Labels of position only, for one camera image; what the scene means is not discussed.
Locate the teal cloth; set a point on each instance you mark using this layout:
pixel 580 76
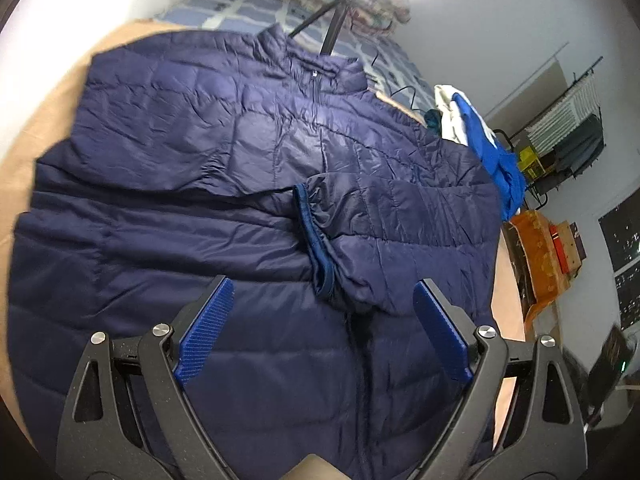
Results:
pixel 433 121

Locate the white cloth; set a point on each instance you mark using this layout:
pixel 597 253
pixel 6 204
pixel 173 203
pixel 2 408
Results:
pixel 445 110

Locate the dark window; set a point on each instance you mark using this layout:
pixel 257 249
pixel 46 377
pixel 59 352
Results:
pixel 622 240

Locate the red box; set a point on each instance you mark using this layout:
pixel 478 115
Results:
pixel 558 250

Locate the black tripod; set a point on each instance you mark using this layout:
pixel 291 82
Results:
pixel 330 35

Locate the navy puffer jacket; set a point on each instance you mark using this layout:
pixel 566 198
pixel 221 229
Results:
pixel 200 160

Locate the white striped towel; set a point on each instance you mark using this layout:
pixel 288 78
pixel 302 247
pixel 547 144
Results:
pixel 565 115

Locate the blue checked bed sheet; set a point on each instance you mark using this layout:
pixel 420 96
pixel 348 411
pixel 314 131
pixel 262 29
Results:
pixel 225 5

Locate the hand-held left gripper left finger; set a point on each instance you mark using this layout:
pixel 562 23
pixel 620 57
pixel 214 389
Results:
pixel 205 330

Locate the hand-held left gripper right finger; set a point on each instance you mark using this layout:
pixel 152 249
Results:
pixel 440 330

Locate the grey hanging garment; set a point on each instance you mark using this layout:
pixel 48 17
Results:
pixel 580 145

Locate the blue garment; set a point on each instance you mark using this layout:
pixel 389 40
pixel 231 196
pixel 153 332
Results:
pixel 505 170

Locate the yellow box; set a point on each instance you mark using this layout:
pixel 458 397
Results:
pixel 531 162

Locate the black drying rack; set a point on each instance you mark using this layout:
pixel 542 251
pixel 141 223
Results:
pixel 575 80

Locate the orange box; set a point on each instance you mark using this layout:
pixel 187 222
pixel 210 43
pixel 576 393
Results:
pixel 535 255

